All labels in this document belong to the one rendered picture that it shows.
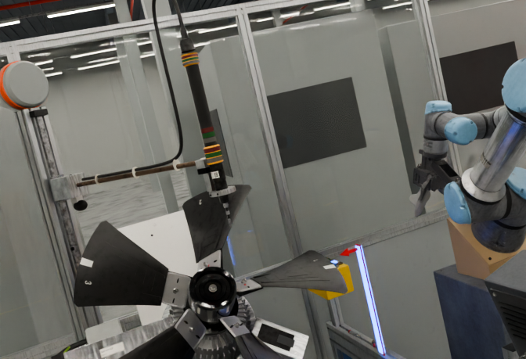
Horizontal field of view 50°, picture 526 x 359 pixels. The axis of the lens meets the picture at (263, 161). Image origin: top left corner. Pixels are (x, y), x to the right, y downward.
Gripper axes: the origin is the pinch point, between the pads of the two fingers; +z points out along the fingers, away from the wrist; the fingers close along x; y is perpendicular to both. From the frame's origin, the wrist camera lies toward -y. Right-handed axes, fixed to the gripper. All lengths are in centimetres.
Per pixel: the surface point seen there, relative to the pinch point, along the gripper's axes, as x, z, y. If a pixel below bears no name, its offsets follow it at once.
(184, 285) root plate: 83, 3, 3
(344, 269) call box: 25.4, 18.5, 12.5
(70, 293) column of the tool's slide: 105, 26, 56
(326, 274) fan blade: 46.8, 4.3, -8.1
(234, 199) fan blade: 62, -12, 16
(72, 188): 100, -10, 55
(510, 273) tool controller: 43, -20, -61
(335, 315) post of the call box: 27.4, 36.2, 14.4
